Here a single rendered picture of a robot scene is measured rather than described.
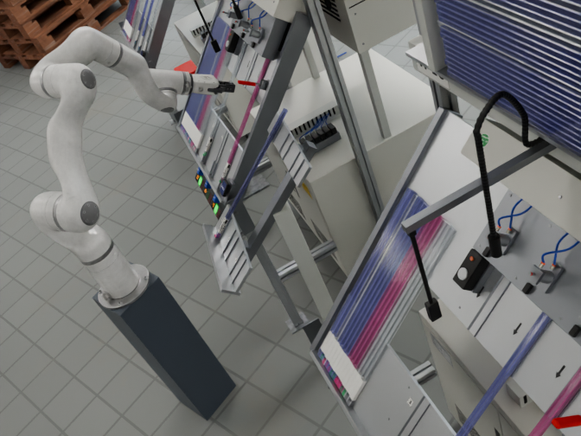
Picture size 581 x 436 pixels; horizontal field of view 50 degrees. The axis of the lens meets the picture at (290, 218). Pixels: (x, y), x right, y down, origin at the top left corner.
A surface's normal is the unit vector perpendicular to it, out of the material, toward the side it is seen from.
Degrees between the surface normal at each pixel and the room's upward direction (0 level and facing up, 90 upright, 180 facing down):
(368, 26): 90
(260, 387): 0
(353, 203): 90
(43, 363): 0
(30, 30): 90
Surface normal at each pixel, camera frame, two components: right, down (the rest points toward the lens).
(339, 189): 0.38, 0.52
